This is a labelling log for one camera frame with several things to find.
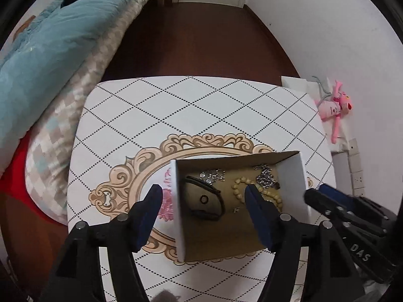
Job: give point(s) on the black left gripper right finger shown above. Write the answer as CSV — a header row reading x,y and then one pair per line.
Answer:
x,y
280,233

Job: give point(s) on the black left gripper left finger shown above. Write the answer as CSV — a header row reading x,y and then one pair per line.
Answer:
x,y
127,234

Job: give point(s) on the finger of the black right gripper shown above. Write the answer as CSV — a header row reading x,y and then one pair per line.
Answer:
x,y
333,207
360,205

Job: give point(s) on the white cardboard box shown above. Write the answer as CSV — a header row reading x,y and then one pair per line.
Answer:
x,y
211,220

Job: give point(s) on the white power strip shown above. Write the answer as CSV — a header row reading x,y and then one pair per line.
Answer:
x,y
348,170

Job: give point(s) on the pink panther plush toy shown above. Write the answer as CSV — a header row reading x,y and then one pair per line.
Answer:
x,y
334,107

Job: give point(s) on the white diamond pattern tablecloth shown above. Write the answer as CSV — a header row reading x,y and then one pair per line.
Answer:
x,y
201,139

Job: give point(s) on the checkered mattress pad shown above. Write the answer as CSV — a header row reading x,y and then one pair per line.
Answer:
x,y
51,143

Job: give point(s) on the red bed sheet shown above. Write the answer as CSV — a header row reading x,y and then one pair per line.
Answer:
x,y
13,180

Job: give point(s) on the light blue quilt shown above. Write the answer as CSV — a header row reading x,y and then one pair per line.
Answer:
x,y
42,60

